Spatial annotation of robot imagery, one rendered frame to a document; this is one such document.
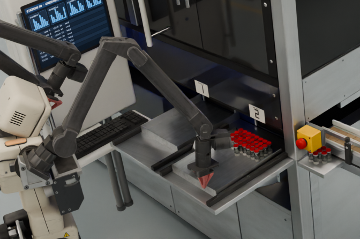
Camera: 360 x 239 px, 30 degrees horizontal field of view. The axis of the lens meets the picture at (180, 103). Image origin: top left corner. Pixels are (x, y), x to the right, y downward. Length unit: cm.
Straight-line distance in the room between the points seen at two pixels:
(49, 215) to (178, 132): 67
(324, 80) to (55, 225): 114
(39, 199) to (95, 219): 140
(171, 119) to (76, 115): 81
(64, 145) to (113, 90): 101
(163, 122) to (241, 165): 51
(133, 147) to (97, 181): 144
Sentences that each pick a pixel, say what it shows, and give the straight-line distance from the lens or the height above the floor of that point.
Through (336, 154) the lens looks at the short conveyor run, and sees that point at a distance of 260.
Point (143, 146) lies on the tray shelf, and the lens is 283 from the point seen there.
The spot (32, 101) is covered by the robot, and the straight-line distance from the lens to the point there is 235.
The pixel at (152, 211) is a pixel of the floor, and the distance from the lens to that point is 389.
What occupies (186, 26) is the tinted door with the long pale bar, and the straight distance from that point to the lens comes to 280.
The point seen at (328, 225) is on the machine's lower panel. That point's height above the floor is 46.
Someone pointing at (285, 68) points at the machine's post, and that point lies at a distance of 240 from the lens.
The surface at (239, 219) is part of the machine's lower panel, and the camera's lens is 316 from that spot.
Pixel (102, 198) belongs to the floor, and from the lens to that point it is 410.
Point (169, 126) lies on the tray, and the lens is 292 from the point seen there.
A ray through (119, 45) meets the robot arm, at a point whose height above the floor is 152.
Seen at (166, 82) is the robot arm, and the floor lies 135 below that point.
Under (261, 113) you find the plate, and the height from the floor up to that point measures 103.
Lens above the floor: 239
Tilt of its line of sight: 29 degrees down
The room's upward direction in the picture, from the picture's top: 10 degrees counter-clockwise
